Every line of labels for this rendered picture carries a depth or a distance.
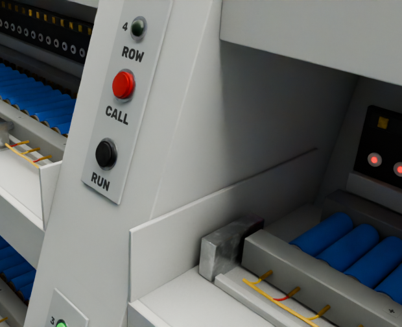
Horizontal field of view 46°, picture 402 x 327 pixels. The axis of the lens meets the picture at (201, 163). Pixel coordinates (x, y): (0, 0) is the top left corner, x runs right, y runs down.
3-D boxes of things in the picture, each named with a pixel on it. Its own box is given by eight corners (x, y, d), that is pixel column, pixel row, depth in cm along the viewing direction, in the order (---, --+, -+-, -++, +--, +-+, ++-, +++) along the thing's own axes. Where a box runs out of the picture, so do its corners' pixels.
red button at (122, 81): (124, 101, 28) (131, 74, 27) (107, 94, 29) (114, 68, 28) (137, 103, 28) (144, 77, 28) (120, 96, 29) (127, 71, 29)
